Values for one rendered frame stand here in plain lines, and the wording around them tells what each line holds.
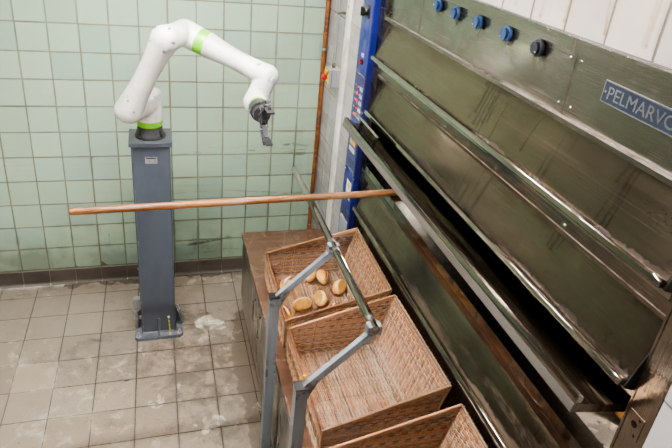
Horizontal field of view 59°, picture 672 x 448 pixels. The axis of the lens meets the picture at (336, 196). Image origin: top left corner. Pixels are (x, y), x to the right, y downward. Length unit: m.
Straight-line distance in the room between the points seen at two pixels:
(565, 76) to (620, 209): 0.39
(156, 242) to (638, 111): 2.51
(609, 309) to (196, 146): 2.75
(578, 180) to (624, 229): 0.19
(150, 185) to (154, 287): 0.63
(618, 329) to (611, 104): 0.51
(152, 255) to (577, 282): 2.33
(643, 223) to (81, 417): 2.67
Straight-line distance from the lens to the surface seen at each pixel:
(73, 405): 3.35
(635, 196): 1.45
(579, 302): 1.59
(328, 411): 2.41
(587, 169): 1.56
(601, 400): 1.51
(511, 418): 1.96
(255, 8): 3.53
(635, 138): 1.45
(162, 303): 3.53
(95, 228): 3.97
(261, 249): 3.31
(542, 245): 1.71
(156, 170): 3.10
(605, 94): 1.52
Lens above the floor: 2.34
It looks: 26 degrees down
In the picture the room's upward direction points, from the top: 6 degrees clockwise
